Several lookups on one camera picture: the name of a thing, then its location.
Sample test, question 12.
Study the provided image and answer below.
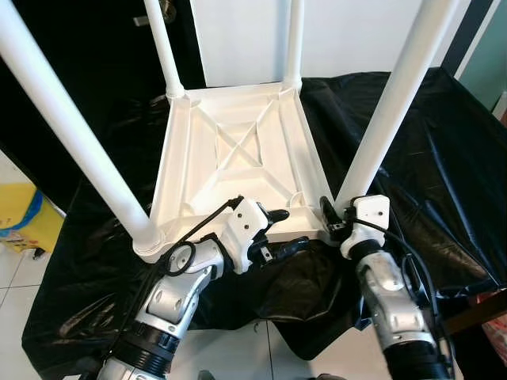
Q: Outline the white plastic table leg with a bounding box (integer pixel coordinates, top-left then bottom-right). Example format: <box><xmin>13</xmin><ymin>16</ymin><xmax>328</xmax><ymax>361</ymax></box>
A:
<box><xmin>280</xmin><ymin>0</ymin><xmax>307</xmax><ymax>88</ymax></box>
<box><xmin>143</xmin><ymin>0</ymin><xmax>189</xmax><ymax>100</ymax></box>
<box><xmin>333</xmin><ymin>0</ymin><xmax>463</xmax><ymax>213</ymax></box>
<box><xmin>0</xmin><ymin>0</ymin><xmax>167</xmax><ymax>262</ymax></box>

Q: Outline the black plastic sheet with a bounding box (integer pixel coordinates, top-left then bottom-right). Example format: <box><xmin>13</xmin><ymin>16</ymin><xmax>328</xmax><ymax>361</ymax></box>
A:
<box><xmin>20</xmin><ymin>67</ymin><xmax>507</xmax><ymax>377</ymax></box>

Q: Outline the dark brown wooden plank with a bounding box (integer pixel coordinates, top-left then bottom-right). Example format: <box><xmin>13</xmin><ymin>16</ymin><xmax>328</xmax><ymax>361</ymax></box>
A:
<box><xmin>448</xmin><ymin>289</ymin><xmax>507</xmax><ymax>333</ymax></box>

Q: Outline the yellow box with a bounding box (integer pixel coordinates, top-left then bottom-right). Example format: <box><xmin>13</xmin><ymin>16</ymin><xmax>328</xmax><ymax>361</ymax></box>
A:
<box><xmin>0</xmin><ymin>182</ymin><xmax>64</xmax><ymax>254</ymax></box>

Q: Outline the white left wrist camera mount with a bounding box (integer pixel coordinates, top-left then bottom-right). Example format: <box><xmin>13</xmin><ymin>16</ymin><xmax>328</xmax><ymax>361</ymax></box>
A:
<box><xmin>222</xmin><ymin>198</ymin><xmax>270</xmax><ymax>274</ymax></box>

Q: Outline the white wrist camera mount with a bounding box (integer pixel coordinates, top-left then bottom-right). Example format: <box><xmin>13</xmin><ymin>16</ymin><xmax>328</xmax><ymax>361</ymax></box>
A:
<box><xmin>222</xmin><ymin>198</ymin><xmax>270</xmax><ymax>274</ymax></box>
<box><xmin>341</xmin><ymin>194</ymin><xmax>391</xmax><ymax>258</ymax></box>

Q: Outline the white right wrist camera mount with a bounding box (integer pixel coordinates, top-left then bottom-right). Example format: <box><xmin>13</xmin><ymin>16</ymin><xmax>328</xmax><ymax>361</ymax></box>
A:
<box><xmin>341</xmin><ymin>194</ymin><xmax>391</xmax><ymax>258</ymax></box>

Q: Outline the dark grey door frame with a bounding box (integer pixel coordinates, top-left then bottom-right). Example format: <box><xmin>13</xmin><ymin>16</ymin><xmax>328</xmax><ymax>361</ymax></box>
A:
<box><xmin>444</xmin><ymin>0</ymin><xmax>496</xmax><ymax>76</ymax></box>

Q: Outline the metal door handle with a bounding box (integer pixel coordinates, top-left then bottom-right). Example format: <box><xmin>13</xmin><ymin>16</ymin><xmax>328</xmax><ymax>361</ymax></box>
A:
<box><xmin>135</xmin><ymin>0</ymin><xmax>177</xmax><ymax>27</ymax></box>

